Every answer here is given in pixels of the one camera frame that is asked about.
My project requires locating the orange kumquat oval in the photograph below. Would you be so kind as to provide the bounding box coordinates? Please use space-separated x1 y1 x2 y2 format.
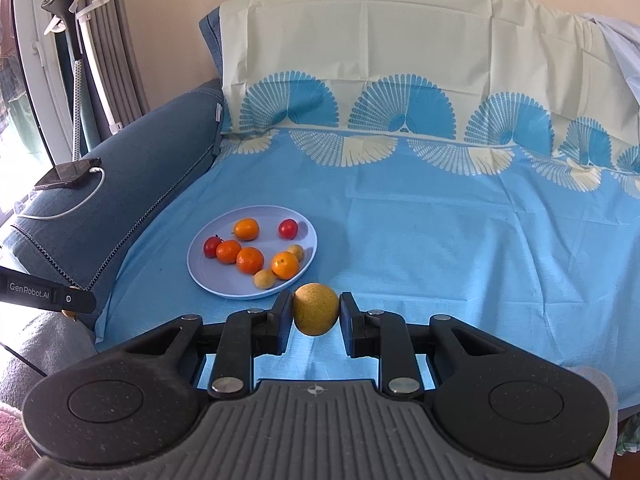
232 218 260 242

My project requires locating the white charging cable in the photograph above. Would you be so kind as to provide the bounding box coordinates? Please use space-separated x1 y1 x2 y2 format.
16 166 106 222

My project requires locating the tan longan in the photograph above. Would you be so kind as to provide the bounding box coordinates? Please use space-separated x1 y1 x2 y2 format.
60 286 85 320
293 283 340 337
286 244 305 262
253 269 277 290

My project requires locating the tan longan top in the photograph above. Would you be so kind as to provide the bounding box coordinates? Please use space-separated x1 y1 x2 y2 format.
60 286 85 320

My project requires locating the orange tangerine with stem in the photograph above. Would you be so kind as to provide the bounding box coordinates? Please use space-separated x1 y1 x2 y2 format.
215 240 242 264

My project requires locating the dark blue sofa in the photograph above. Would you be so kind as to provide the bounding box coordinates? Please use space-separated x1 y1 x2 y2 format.
2 6 227 331

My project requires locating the black smartphone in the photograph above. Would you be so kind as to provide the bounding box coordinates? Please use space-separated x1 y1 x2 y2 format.
34 157 102 191

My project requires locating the red cherry tomato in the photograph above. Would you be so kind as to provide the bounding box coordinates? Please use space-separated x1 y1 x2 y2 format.
203 235 222 259
278 219 298 240

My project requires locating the small orange kumquat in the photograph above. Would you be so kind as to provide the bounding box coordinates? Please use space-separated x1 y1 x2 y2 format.
270 250 299 281

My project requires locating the blue patterned bed sheet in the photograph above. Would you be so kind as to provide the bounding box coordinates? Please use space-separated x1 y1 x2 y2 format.
96 0 639 408

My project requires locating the white window frame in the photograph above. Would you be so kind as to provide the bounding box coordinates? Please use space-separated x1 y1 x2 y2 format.
13 0 73 164

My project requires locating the grey curtain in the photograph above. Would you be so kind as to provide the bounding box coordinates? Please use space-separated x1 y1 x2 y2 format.
80 0 150 152

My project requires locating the lavender round plate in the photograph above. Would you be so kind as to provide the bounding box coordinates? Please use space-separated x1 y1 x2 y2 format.
186 205 318 300

